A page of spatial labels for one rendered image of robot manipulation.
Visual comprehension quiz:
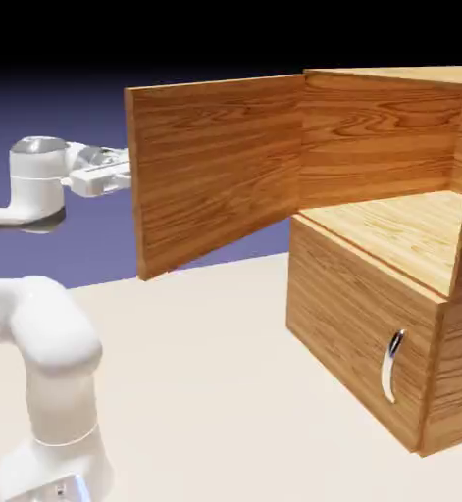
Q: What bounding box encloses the wooden door with handle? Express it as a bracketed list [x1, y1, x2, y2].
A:
[285, 216, 447, 454]

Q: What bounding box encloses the light wood cabinet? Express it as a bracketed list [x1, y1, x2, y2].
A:
[285, 65, 462, 459]

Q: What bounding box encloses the wide wooden cabinet door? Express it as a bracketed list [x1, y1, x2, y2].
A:
[124, 74, 307, 282]

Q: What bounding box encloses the curved silver door handle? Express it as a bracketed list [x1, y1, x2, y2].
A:
[381, 328, 407, 405]

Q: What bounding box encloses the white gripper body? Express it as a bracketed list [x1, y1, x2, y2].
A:
[69, 162, 132, 198]

